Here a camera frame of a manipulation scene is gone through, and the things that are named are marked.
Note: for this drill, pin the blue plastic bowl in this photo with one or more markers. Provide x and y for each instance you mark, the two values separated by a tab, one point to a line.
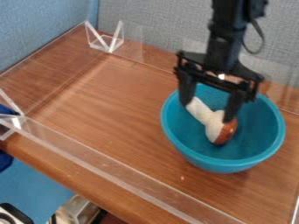
257	140

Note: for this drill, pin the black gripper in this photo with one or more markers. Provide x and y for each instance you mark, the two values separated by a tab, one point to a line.
239	81

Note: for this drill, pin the black white device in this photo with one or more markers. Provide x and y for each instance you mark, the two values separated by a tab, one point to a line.
12	216

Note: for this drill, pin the clear acrylic left bracket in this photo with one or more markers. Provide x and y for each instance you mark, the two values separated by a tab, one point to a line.
11	121

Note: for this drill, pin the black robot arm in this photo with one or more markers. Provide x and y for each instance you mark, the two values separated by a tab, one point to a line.
217	67

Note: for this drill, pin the clear acrylic front barrier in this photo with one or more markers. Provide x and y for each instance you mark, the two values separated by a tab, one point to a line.
178	203

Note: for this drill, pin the metal table leg frame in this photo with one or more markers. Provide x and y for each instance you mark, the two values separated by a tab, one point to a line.
76	211

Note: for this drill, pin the white brown toy mushroom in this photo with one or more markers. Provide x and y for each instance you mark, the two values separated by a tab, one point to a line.
219	131

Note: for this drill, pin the blue cloth object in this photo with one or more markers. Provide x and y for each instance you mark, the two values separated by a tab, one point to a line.
6	158

